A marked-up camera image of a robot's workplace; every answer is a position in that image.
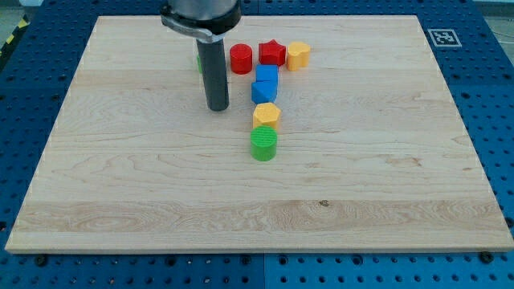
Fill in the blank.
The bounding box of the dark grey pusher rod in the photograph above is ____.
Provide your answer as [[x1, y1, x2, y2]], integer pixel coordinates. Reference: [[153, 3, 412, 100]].
[[197, 39, 230, 112]]

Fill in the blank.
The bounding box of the green star block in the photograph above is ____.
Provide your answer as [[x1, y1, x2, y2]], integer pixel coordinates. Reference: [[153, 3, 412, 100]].
[[197, 55, 202, 74]]

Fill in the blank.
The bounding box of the red star block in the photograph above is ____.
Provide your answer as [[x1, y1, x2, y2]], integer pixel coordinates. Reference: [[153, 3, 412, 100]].
[[258, 39, 287, 66]]

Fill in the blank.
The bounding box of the green cylinder block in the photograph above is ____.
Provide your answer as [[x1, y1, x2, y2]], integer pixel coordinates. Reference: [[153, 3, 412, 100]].
[[251, 125, 278, 161]]

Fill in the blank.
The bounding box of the yellow pentagon block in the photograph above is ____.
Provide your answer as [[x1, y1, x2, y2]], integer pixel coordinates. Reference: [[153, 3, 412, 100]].
[[252, 103, 282, 130]]

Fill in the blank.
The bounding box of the blue triangle block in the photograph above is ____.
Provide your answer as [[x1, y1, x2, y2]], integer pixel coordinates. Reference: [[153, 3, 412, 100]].
[[251, 81, 278, 104]]

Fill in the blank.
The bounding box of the blue cube block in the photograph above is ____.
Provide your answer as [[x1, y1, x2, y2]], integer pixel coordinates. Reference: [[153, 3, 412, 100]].
[[255, 64, 279, 82]]

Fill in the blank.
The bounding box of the light wooden board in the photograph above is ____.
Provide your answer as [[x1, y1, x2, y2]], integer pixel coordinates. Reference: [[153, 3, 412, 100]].
[[6, 15, 513, 254]]

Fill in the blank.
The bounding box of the red cylinder block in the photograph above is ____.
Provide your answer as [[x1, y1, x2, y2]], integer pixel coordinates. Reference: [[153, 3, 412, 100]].
[[230, 43, 253, 75]]

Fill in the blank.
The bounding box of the yellow heart block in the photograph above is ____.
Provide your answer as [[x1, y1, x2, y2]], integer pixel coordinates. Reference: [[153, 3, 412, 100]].
[[286, 42, 311, 71]]

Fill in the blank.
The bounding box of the white fiducial marker tag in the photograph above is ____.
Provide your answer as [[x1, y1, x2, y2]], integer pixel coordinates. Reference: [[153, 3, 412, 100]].
[[428, 28, 462, 47]]

